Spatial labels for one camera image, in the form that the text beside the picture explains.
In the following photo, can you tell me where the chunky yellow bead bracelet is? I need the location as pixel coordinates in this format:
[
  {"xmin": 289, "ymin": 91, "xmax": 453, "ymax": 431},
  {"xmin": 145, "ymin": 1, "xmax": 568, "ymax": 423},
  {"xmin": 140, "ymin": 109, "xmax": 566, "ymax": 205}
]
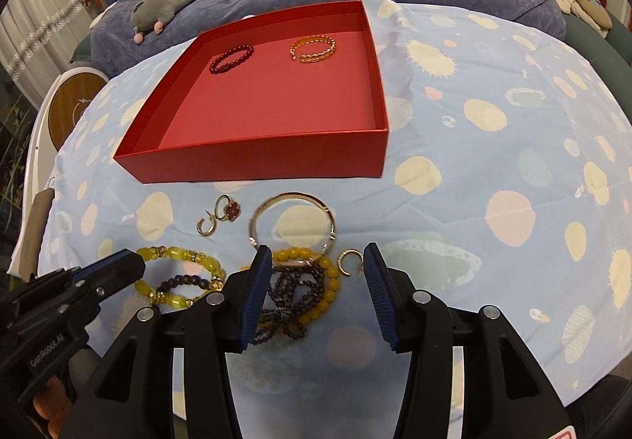
[{"xmin": 133, "ymin": 245, "xmax": 227, "ymax": 313}]

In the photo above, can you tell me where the window curtain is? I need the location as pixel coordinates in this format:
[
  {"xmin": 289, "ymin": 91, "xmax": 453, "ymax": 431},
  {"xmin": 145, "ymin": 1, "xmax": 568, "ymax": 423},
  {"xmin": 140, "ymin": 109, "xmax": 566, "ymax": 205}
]
[{"xmin": 0, "ymin": 0, "xmax": 107, "ymax": 105}]

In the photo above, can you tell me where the beige plush toy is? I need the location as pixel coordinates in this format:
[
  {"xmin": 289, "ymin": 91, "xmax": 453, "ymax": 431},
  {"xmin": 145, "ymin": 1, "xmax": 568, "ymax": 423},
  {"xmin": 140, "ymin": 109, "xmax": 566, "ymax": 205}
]
[{"xmin": 549, "ymin": 0, "xmax": 613, "ymax": 39}]

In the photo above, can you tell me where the gold hoop earring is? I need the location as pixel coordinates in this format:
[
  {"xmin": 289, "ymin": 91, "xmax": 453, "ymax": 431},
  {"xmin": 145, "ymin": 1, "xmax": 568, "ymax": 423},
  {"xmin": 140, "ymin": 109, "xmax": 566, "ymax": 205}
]
[
  {"xmin": 196, "ymin": 209, "xmax": 218, "ymax": 237},
  {"xmin": 337, "ymin": 249, "xmax": 365, "ymax": 277}
]

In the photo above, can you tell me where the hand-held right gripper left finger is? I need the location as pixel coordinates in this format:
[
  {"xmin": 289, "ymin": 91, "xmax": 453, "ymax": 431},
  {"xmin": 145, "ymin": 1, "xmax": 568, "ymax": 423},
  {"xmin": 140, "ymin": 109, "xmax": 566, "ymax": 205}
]
[{"xmin": 74, "ymin": 245, "xmax": 273, "ymax": 439}]

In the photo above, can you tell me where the long dark bead strand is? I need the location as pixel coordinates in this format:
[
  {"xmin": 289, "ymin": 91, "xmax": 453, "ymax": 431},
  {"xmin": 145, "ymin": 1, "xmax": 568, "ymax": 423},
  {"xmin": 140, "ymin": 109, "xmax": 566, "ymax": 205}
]
[{"xmin": 247, "ymin": 264, "xmax": 327, "ymax": 347}]

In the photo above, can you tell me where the round wooden side table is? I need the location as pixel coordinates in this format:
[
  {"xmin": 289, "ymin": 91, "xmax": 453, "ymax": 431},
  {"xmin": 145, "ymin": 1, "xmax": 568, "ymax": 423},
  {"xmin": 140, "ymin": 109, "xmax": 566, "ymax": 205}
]
[{"xmin": 30, "ymin": 64, "xmax": 110, "ymax": 164}]

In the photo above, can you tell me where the ring with red flower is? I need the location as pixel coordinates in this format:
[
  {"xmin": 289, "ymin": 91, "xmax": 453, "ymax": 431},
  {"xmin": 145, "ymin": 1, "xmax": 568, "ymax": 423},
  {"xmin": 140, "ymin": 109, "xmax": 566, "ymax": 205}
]
[{"xmin": 214, "ymin": 194, "xmax": 244, "ymax": 221}]

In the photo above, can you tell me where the planet printed blanket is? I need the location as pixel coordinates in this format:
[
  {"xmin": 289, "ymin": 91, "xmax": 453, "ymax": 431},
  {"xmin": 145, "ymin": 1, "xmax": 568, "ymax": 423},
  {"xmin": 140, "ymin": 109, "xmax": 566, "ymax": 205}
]
[{"xmin": 37, "ymin": 0, "xmax": 632, "ymax": 416}]

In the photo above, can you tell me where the small yellow bead bracelet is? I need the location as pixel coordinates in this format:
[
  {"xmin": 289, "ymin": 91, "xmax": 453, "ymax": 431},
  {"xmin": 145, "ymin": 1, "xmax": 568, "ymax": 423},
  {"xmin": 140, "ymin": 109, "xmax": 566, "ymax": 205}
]
[{"xmin": 271, "ymin": 246, "xmax": 342, "ymax": 327}]

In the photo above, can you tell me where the red cardboard box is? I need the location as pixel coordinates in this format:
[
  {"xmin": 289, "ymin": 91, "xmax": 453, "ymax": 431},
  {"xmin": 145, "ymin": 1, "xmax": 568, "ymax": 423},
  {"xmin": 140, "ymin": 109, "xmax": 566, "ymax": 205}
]
[{"xmin": 113, "ymin": 0, "xmax": 391, "ymax": 185}]

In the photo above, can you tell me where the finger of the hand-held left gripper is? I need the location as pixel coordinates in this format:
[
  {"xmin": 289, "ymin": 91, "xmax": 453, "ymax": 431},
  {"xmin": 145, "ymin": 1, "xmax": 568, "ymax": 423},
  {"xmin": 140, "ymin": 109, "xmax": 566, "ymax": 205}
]
[{"xmin": 71, "ymin": 249, "xmax": 147, "ymax": 305}]

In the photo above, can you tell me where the dark purple bead bracelet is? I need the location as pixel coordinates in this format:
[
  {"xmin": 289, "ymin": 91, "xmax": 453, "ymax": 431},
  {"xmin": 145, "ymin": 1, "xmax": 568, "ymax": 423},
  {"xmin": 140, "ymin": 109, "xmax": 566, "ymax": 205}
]
[{"xmin": 155, "ymin": 273, "xmax": 223, "ymax": 307}]

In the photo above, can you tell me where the person's left hand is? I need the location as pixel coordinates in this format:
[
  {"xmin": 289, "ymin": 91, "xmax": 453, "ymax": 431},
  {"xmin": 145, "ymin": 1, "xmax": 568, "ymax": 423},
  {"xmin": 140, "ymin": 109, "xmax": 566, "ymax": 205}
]
[{"xmin": 30, "ymin": 377, "xmax": 73, "ymax": 438}]

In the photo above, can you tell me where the green bed frame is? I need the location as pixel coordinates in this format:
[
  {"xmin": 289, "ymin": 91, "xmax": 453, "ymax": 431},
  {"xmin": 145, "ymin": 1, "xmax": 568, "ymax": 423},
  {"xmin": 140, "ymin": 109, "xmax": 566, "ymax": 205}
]
[{"xmin": 563, "ymin": 9, "xmax": 632, "ymax": 126}]

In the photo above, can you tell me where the dark red bead bracelet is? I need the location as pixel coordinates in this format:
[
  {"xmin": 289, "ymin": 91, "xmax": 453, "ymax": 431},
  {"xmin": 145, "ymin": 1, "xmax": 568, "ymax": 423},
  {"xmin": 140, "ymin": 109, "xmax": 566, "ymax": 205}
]
[{"xmin": 209, "ymin": 44, "xmax": 255, "ymax": 75}]

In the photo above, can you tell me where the rose gold bangle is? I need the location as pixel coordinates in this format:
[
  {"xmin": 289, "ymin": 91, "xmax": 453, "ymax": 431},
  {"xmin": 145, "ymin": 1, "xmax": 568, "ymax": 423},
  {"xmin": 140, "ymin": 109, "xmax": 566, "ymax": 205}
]
[{"xmin": 248, "ymin": 192, "xmax": 337, "ymax": 263}]

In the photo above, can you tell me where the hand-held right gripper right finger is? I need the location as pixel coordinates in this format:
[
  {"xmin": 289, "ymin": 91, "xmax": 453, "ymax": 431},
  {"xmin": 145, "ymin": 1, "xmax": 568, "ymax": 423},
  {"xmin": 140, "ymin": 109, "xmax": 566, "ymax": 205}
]
[{"xmin": 364, "ymin": 242, "xmax": 564, "ymax": 439}]

